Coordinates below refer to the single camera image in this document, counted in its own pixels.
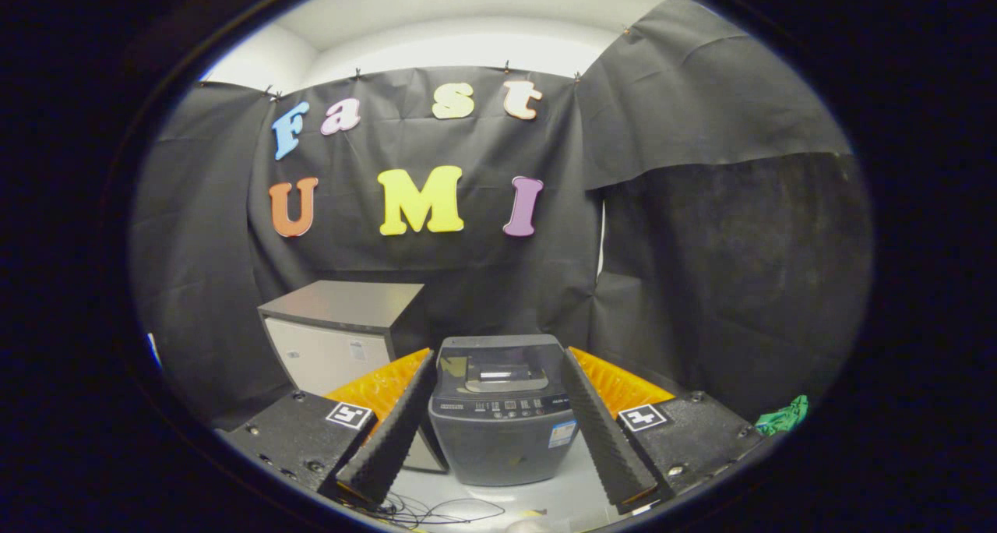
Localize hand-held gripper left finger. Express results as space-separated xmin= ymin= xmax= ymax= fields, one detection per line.
xmin=218 ymin=348 xmax=439 ymax=510

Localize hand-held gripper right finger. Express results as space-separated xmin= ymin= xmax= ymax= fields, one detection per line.
xmin=561 ymin=347 xmax=768 ymax=516

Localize dark grey washing machine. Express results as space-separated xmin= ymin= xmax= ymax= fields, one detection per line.
xmin=427 ymin=334 xmax=581 ymax=487

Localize dark washing machine lid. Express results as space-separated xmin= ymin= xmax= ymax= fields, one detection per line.
xmin=434 ymin=334 xmax=568 ymax=401

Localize grey cabinet with white door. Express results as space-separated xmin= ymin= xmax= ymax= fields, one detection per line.
xmin=257 ymin=280 xmax=449 ymax=474

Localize green cloth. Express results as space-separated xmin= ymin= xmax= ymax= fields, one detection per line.
xmin=754 ymin=395 xmax=809 ymax=438

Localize black backdrop cloth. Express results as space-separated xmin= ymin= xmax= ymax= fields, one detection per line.
xmin=129 ymin=0 xmax=873 ymax=432

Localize black floor cables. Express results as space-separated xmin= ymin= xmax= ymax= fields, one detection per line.
xmin=374 ymin=492 xmax=507 ymax=528

